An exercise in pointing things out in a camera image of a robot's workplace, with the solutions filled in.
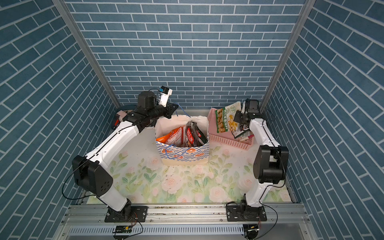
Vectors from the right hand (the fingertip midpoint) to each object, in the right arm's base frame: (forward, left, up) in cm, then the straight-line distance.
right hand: (239, 116), depth 94 cm
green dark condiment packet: (+5, +8, -6) cm, 11 cm away
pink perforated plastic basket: (-9, +7, -12) cm, 16 cm away
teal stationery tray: (+17, +87, -15) cm, 90 cm away
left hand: (-10, +34, +16) cm, 39 cm away
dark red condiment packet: (-22, +27, +6) cm, 35 cm away
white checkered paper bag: (-30, +35, 0) cm, 46 cm away
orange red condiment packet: (-20, +37, +1) cm, 42 cm away
